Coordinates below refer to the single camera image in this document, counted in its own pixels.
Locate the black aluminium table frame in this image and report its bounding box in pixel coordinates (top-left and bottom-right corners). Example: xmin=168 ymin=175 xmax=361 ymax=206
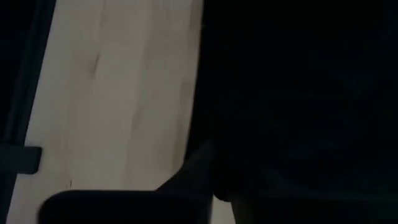
xmin=0 ymin=0 xmax=58 ymax=224

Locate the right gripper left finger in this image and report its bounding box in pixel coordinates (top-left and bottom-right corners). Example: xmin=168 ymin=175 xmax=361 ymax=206
xmin=155 ymin=141 xmax=216 ymax=224

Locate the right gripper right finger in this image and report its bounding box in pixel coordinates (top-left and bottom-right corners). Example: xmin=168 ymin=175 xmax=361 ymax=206
xmin=231 ymin=169 xmax=343 ymax=224

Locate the black garment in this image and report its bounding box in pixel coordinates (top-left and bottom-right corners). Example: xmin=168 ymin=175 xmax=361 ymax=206
xmin=183 ymin=0 xmax=398 ymax=203

